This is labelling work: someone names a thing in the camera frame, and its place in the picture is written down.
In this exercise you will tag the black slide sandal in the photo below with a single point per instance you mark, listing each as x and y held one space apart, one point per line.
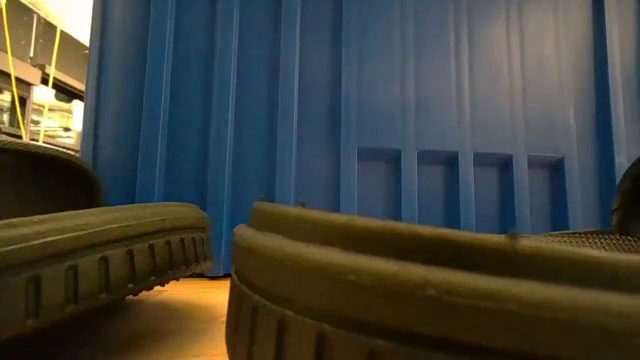
400 280
100 225

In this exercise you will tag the background storage shelving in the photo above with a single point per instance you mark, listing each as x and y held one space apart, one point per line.
20 67

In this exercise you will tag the blue plastic bin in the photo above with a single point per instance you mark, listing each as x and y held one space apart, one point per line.
400 100

